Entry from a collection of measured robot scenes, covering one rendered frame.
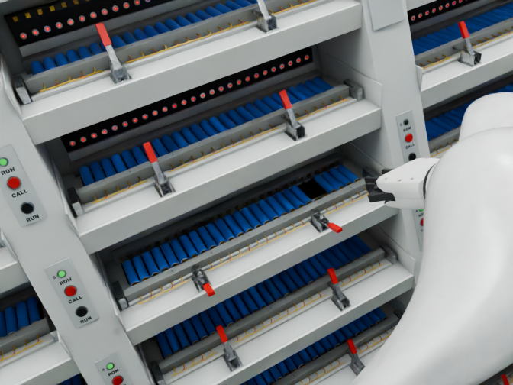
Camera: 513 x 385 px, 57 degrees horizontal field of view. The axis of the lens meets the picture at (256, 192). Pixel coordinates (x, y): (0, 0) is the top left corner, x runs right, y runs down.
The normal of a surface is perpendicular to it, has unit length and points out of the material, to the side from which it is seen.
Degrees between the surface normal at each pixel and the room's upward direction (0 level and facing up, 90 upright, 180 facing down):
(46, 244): 90
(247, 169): 109
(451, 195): 49
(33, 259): 90
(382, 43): 90
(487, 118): 19
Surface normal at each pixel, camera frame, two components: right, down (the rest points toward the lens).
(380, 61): 0.38, 0.25
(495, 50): -0.14, -0.76
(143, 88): 0.45, 0.52
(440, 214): -0.96, -0.26
